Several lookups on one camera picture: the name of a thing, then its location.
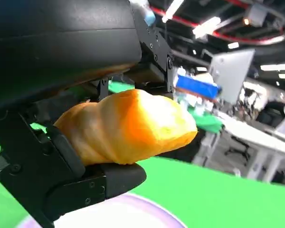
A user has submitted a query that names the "grey computer monitor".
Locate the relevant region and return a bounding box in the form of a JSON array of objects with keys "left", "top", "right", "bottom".
[{"left": 209, "top": 49, "right": 256, "bottom": 104}]

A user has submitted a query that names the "blue box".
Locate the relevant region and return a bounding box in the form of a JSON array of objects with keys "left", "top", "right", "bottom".
[{"left": 175, "top": 75, "right": 223, "bottom": 100}]

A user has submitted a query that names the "lilac plate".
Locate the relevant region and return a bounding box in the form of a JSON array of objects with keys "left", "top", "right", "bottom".
[{"left": 16, "top": 192, "right": 188, "bottom": 228}]

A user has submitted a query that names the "orange and white bread roll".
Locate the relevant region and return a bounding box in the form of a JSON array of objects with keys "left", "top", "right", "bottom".
[{"left": 53, "top": 88, "right": 198, "bottom": 166}]

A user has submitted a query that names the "black office chair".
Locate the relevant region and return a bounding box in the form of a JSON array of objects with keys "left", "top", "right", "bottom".
[{"left": 256, "top": 101, "right": 285, "bottom": 129}]

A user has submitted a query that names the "green cloth on workshop desk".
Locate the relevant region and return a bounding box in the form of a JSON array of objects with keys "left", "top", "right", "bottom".
[{"left": 190, "top": 111, "right": 225, "bottom": 133}]

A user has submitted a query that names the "white workshop desk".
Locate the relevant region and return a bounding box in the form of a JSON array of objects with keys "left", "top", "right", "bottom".
[{"left": 192, "top": 110, "right": 285, "bottom": 182}]

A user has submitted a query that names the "green table cloth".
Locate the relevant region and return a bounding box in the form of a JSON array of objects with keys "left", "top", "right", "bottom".
[{"left": 0, "top": 80, "right": 285, "bottom": 228}]

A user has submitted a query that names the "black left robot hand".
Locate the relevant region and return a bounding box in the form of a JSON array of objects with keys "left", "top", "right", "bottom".
[{"left": 0, "top": 0, "right": 174, "bottom": 228}]

